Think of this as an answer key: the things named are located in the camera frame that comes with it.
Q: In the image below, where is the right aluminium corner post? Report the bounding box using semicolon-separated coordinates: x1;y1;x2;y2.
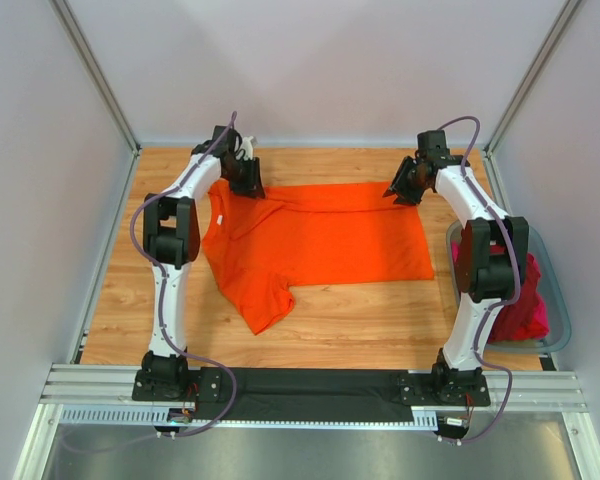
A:
484;0;584;157

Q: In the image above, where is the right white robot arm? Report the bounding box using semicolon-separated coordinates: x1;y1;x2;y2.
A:
384;129;529;374

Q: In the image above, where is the orange t shirt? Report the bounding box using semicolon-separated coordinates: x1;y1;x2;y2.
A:
202;180;434;335

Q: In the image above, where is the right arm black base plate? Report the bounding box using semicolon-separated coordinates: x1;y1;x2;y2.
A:
397;368;491;407

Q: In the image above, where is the clear plastic basket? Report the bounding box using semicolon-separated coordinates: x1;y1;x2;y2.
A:
443;216;571;369

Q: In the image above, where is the aluminium corner post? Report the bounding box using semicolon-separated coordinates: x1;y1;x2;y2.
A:
484;0;584;157
49;0;141;154

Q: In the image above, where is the black cloth strip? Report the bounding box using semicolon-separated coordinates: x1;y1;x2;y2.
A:
195;368;412;420

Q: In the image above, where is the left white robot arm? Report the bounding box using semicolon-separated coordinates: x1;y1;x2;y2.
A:
132;125;265;361

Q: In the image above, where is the aluminium front rail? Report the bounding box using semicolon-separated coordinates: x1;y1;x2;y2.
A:
40;365;587;412

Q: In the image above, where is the slotted grey cable duct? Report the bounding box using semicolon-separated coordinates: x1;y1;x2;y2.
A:
58;405;438;432

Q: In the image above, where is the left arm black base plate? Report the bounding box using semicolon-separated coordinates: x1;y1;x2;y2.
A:
131;367;232;403

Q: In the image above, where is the magenta t shirt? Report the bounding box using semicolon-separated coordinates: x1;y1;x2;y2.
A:
452;242;551;342

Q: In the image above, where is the left aluminium corner post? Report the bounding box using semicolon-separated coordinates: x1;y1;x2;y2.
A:
49;0;141;154

